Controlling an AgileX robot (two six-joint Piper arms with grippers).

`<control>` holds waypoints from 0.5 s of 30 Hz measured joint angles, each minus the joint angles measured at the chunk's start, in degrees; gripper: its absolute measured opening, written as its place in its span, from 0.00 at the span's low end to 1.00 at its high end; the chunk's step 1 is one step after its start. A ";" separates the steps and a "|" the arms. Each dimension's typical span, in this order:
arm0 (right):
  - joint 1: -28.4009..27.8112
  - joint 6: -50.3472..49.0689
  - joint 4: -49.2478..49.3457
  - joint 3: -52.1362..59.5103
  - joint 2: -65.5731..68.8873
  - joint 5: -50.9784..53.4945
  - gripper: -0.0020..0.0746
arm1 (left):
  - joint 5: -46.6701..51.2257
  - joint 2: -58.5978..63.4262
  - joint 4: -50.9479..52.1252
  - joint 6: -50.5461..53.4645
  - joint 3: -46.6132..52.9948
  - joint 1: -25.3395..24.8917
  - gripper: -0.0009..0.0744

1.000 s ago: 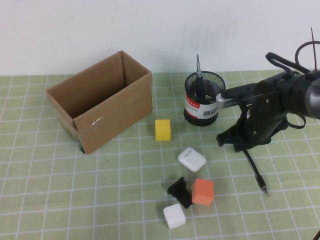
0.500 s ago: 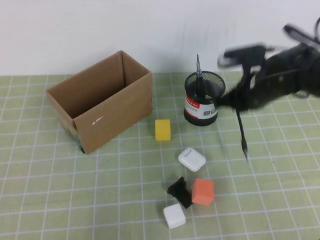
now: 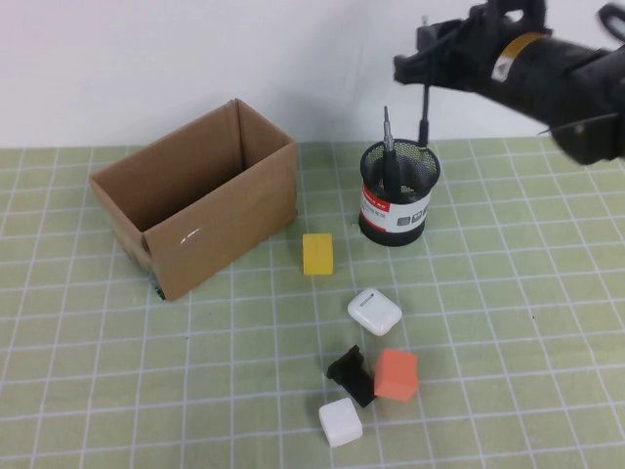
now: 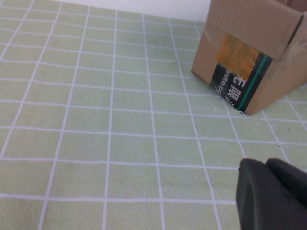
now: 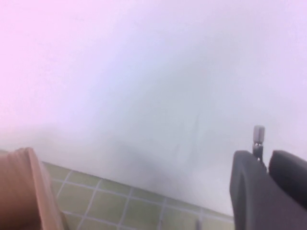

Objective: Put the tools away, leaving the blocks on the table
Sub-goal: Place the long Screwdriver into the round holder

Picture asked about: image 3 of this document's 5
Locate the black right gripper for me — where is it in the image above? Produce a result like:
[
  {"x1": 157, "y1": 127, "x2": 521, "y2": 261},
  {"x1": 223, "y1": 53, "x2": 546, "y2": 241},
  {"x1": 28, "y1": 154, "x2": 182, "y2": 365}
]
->
[{"x1": 392, "y1": 14, "x2": 514, "y2": 93}]

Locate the thin black pen tool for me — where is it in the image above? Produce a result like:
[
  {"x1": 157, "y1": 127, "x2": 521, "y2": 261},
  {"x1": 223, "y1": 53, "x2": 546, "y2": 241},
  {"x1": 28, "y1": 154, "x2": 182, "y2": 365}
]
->
[{"x1": 416, "y1": 42, "x2": 437, "y2": 148}]

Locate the black mesh pen holder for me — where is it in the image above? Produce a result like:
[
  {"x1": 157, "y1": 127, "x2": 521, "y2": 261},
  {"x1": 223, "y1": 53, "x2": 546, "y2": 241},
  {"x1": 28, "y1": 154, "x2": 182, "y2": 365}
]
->
[{"x1": 358, "y1": 139, "x2": 439, "y2": 248}]

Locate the yellow block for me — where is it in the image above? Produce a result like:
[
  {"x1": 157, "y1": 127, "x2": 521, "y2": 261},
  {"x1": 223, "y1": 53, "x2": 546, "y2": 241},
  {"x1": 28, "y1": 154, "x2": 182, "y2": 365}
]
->
[{"x1": 301, "y1": 232, "x2": 336, "y2": 277}]

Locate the white earbuds case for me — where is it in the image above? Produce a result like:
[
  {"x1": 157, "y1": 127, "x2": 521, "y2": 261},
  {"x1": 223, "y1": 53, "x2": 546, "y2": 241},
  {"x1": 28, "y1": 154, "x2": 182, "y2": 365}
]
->
[{"x1": 347, "y1": 287, "x2": 404, "y2": 338}]

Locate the open cardboard box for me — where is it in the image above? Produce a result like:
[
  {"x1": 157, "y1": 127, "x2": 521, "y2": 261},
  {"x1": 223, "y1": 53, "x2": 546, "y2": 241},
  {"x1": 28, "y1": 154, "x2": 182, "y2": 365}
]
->
[{"x1": 88, "y1": 97, "x2": 301, "y2": 302}]

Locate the orange block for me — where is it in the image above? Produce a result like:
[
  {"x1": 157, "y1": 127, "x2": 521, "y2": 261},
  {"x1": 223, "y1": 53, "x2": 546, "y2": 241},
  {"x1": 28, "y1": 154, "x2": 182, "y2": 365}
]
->
[{"x1": 372, "y1": 347, "x2": 421, "y2": 404}]

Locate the white block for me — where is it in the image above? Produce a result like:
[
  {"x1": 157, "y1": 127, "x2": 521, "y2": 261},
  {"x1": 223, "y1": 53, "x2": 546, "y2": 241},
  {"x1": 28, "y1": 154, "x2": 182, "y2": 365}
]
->
[{"x1": 317, "y1": 397, "x2": 364, "y2": 448}]

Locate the green grid table mat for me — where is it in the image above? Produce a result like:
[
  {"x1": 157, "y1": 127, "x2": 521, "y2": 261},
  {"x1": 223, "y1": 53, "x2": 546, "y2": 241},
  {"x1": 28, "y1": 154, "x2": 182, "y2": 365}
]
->
[{"x1": 0, "y1": 138, "x2": 625, "y2": 469}]

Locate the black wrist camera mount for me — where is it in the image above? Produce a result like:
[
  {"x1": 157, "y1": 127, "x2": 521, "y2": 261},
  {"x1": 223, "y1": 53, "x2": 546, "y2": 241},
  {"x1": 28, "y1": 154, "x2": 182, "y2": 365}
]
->
[{"x1": 467, "y1": 0, "x2": 556, "y2": 36}]

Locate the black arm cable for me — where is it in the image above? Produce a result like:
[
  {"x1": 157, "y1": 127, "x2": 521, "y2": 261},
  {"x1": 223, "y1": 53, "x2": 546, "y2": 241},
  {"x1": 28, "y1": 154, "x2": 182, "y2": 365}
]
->
[{"x1": 596, "y1": 1, "x2": 625, "y2": 39}]

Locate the black plastic bracket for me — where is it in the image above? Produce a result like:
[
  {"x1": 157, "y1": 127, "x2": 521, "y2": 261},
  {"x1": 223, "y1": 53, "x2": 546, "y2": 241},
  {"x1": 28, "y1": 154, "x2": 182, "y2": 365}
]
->
[{"x1": 325, "y1": 344, "x2": 378, "y2": 408}]

